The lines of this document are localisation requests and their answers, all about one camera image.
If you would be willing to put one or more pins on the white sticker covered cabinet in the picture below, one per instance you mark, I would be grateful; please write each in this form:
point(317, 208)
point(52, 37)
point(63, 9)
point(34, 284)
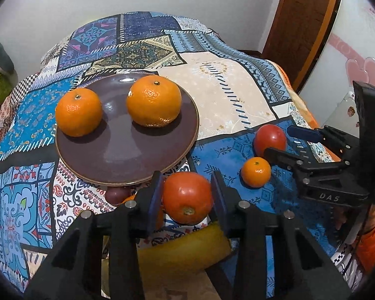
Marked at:
point(345, 116)

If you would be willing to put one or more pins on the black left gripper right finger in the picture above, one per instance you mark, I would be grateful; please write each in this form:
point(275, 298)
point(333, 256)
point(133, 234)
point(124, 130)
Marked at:
point(301, 269)

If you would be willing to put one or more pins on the small orange tangerine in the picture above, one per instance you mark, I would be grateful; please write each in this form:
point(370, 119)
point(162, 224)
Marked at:
point(256, 172)

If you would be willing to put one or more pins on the red tomato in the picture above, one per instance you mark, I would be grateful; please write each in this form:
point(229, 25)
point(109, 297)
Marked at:
point(187, 197)
point(269, 136)

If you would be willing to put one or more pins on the brown wooden door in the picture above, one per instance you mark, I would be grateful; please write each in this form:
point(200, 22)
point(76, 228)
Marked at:
point(297, 36)

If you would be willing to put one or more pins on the large orange left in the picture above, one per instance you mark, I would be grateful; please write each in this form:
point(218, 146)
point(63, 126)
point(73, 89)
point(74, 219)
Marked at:
point(79, 112)

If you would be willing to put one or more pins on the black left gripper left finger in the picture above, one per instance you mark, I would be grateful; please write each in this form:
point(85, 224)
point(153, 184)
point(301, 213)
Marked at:
point(73, 267)

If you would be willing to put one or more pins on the yellow corn cob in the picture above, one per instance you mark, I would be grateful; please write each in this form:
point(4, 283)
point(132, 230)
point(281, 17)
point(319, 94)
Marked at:
point(183, 256)

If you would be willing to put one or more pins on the dark brown round plate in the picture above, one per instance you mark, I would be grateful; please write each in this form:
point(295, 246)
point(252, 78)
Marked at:
point(120, 152)

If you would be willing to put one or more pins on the large orange right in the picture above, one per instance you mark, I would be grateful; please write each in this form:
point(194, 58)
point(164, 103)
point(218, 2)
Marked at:
point(154, 101)

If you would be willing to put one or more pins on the large orange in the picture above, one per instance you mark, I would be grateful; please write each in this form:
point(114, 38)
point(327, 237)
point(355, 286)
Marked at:
point(154, 101)
point(79, 112)

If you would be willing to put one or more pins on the dark purple passion fruit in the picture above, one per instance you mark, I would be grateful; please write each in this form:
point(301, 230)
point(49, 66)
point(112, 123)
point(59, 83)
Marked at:
point(117, 195)

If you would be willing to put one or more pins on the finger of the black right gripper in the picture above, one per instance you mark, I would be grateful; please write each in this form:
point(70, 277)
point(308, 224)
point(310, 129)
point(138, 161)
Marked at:
point(308, 172)
point(340, 143)

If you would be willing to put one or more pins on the grey green plush toy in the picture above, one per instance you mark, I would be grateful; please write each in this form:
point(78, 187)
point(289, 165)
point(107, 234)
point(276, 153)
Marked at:
point(6, 64)

